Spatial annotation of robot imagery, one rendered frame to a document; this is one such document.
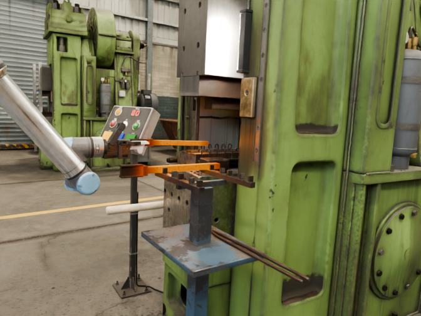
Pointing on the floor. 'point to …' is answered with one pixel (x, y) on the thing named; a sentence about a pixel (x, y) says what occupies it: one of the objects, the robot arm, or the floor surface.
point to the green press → (89, 76)
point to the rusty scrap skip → (170, 126)
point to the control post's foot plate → (123, 288)
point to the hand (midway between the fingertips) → (145, 141)
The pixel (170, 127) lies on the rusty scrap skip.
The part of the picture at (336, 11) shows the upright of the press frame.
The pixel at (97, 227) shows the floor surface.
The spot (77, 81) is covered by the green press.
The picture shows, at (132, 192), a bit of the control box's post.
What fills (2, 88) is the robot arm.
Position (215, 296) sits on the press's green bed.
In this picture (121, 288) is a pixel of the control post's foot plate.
